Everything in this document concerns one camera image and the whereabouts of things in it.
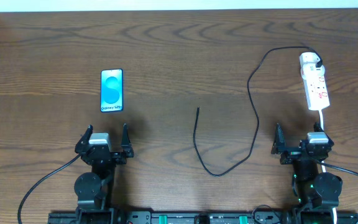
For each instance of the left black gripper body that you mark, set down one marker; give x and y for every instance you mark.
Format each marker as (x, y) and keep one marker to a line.
(105, 156)

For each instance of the white power strip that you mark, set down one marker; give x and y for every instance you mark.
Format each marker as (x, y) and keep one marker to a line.
(315, 89)

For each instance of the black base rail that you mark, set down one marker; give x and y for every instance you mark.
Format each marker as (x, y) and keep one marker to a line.
(146, 217)

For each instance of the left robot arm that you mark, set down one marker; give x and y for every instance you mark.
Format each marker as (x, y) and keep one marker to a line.
(94, 188)

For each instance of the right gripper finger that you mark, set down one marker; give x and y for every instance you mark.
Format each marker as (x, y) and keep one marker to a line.
(279, 140)
(317, 127)

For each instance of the blue Galaxy smartphone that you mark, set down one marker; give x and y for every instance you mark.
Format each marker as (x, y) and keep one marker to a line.
(112, 90)

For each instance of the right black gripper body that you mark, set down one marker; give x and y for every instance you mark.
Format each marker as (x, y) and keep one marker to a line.
(301, 152)

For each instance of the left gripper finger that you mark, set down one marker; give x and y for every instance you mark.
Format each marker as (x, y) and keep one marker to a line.
(125, 142)
(84, 140)

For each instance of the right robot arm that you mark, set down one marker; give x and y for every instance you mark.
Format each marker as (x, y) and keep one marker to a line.
(317, 191)

